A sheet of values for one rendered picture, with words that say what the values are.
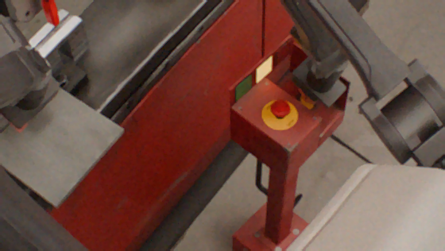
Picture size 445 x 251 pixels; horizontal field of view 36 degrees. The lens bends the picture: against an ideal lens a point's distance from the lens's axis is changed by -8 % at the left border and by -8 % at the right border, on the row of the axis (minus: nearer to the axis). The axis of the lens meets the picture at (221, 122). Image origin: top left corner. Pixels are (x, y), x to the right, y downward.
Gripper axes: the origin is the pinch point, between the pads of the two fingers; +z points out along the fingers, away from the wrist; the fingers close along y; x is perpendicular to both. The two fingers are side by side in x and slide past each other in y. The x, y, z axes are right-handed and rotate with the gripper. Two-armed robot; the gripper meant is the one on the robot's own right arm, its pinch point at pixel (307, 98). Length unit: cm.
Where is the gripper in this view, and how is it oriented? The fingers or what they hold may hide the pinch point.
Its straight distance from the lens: 155.8
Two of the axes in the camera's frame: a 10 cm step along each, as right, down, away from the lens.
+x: -6.8, 6.3, -3.8
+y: -7.2, -6.8, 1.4
